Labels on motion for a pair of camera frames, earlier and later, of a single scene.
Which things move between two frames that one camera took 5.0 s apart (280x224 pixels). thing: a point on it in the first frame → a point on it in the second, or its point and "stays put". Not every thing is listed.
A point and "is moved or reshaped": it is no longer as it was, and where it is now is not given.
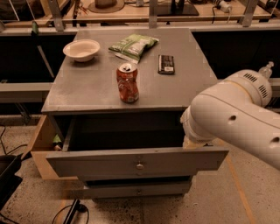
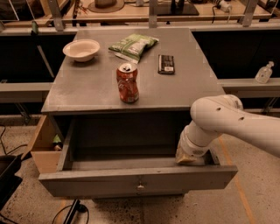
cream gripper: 192,135 → 191,149
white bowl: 82,50 stays put
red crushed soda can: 127,79 stays put
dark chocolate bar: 165,65 stays put
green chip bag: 130,48 stays put
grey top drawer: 130,146 is moved or reshaped
